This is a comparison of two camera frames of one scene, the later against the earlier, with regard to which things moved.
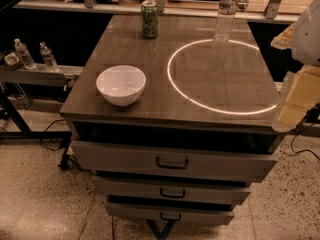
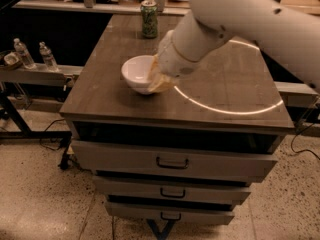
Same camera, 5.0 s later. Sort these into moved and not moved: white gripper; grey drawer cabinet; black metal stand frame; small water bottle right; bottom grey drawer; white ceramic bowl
Moved: white ceramic bowl; white gripper
Not moved: grey drawer cabinet; small water bottle right; bottom grey drawer; black metal stand frame
